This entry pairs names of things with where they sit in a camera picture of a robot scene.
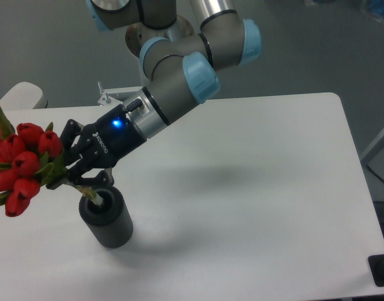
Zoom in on red tulip bouquet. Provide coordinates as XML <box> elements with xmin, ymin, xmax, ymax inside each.
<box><xmin>0</xmin><ymin>106</ymin><xmax>104</xmax><ymax>217</ymax></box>

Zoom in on clear container with blue items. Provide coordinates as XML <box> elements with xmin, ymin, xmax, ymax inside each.
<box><xmin>360</xmin><ymin>0</ymin><xmax>384</xmax><ymax>22</ymax></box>

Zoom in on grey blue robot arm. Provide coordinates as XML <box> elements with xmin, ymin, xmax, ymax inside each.
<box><xmin>47</xmin><ymin>1</ymin><xmax>262</xmax><ymax>189</ymax></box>

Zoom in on dark grey ribbed vase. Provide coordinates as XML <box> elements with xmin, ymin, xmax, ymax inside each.
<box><xmin>79</xmin><ymin>186</ymin><xmax>133</xmax><ymax>248</ymax></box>

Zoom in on black device at table edge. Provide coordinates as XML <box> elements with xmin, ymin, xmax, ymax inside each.
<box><xmin>368</xmin><ymin>254</ymin><xmax>384</xmax><ymax>287</ymax></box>

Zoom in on white metal base frame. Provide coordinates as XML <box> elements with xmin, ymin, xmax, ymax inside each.
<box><xmin>97</xmin><ymin>82</ymin><xmax>142</xmax><ymax>106</ymax></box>

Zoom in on white furniture at right edge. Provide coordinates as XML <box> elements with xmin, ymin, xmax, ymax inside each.
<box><xmin>359</xmin><ymin>127</ymin><xmax>384</xmax><ymax>167</ymax></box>

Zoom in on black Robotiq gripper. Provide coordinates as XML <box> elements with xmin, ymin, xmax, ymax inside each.
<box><xmin>46</xmin><ymin>105</ymin><xmax>147</xmax><ymax>189</ymax></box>

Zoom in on white chair armrest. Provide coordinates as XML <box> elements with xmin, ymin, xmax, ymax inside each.
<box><xmin>0</xmin><ymin>82</ymin><xmax>48</xmax><ymax>110</ymax></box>

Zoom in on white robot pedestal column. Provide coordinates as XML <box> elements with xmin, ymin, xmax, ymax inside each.
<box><xmin>125</xmin><ymin>15</ymin><xmax>196</xmax><ymax>88</ymax></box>

